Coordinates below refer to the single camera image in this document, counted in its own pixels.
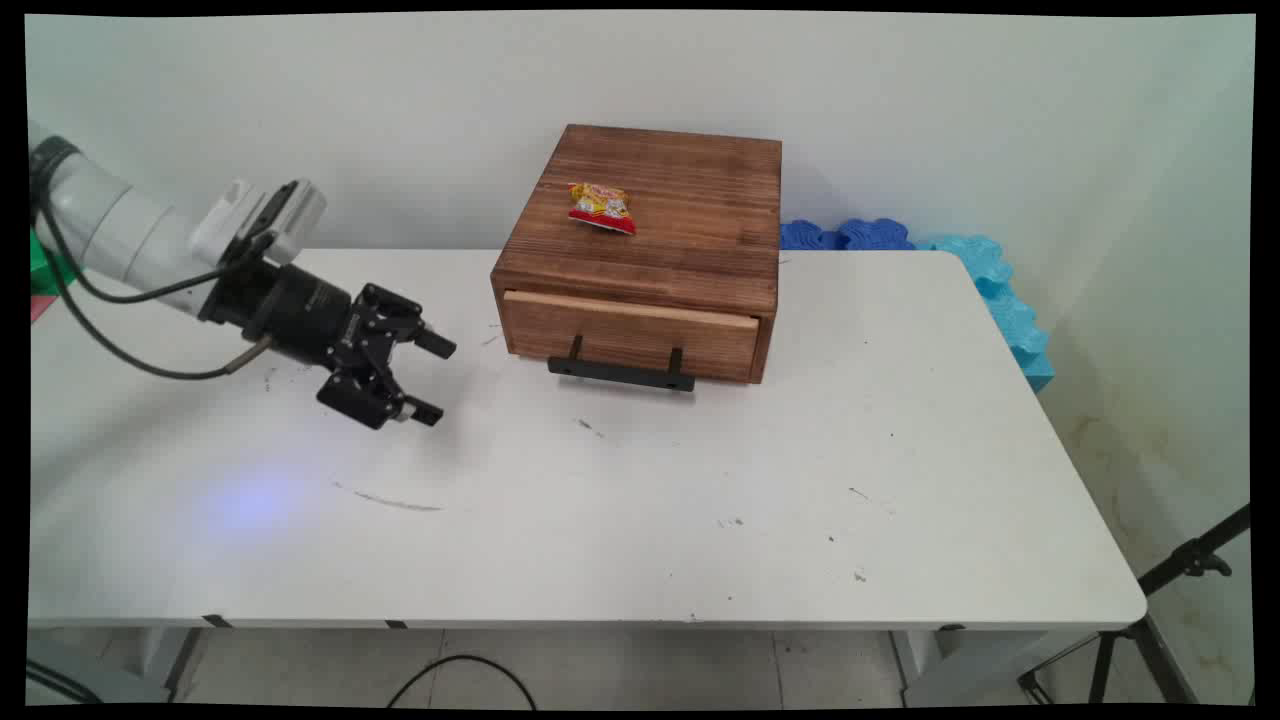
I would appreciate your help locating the white table leg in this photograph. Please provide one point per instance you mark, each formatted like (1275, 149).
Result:
(175, 660)
(950, 665)

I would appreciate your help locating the green object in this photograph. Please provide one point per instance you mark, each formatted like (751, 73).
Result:
(45, 265)

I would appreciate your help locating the light blue foam mat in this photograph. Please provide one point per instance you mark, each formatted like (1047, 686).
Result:
(1005, 300)

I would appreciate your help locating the grey panel under table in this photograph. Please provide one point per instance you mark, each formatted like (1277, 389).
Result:
(90, 680)

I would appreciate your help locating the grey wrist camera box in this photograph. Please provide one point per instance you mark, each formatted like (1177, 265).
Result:
(298, 215)

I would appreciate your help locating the dark wooden drawer cabinet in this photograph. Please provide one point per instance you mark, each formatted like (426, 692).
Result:
(690, 220)

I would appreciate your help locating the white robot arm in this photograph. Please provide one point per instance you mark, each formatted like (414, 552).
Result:
(110, 225)

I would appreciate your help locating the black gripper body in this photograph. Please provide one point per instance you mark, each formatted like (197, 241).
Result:
(290, 312)

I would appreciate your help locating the black tripod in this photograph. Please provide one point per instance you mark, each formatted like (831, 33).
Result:
(1165, 575)

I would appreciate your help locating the red object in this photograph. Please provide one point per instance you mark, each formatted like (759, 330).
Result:
(40, 307)

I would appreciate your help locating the red yellow snack packet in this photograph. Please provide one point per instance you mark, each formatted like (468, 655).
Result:
(602, 207)

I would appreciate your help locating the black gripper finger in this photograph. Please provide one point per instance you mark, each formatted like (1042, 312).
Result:
(365, 398)
(392, 312)

